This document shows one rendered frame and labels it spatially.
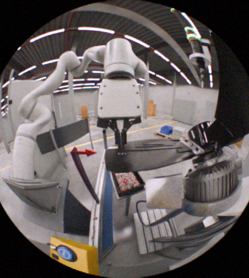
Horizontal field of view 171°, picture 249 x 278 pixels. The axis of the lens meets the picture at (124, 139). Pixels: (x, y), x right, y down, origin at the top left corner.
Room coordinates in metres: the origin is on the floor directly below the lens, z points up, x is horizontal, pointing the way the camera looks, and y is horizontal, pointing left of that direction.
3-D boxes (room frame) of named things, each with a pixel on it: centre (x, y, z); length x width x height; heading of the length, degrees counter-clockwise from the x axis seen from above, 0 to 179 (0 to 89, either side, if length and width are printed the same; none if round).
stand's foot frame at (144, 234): (-0.01, -0.37, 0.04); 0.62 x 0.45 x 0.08; 4
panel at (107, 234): (0.25, 0.15, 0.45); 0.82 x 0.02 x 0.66; 4
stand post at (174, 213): (0.08, -0.36, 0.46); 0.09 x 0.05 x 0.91; 94
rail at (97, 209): (0.25, 0.15, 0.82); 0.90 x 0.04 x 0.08; 4
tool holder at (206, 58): (0.17, -0.22, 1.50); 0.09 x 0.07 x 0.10; 39
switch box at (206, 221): (-0.14, -0.47, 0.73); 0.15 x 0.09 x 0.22; 4
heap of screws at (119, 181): (0.33, -0.01, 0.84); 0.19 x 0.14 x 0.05; 20
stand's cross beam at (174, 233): (-0.03, -0.37, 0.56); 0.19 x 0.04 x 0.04; 4
